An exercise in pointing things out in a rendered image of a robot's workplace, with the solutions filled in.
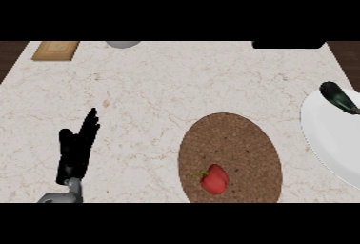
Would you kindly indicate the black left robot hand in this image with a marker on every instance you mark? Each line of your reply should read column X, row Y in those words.
column 77, row 149

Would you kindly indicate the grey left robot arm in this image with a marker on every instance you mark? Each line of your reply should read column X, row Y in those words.
column 67, row 195

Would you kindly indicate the brown oval placemat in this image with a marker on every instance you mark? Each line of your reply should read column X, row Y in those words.
column 229, row 155

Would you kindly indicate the white plate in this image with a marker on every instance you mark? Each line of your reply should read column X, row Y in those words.
column 334, row 136

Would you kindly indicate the dark eggplant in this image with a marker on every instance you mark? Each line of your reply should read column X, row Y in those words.
column 338, row 97

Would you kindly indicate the red bell pepper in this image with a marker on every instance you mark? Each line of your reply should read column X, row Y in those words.
column 216, row 179

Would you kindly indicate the wooden cutting board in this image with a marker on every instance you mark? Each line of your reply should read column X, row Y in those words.
column 55, row 50

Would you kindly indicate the grey round bowl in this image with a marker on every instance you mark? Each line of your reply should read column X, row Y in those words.
column 123, row 44

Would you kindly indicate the black appliance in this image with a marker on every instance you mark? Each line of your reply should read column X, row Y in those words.
column 288, row 44

